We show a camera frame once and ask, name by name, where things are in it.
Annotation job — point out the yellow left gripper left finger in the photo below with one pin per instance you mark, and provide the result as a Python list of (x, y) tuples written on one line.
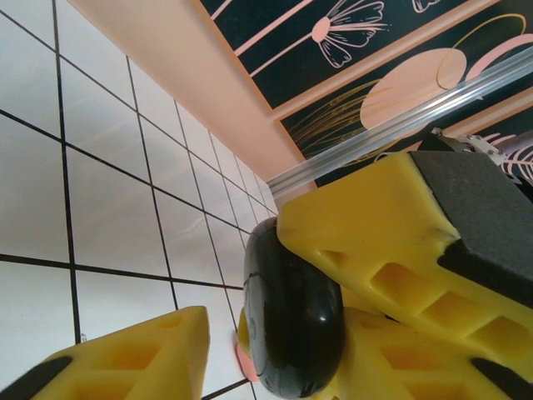
[(125, 358)]

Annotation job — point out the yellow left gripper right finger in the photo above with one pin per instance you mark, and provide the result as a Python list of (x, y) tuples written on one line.
[(416, 371)]

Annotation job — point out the black round earbud case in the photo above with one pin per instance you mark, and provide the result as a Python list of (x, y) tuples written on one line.
[(300, 316)]

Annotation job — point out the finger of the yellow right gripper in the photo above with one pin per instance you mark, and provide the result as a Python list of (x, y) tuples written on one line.
[(375, 216)]

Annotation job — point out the aluminium frame post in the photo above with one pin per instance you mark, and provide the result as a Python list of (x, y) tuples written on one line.
[(416, 118)]

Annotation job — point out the pink rectangular earbud case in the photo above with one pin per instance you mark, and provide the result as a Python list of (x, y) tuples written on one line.
[(246, 366)]

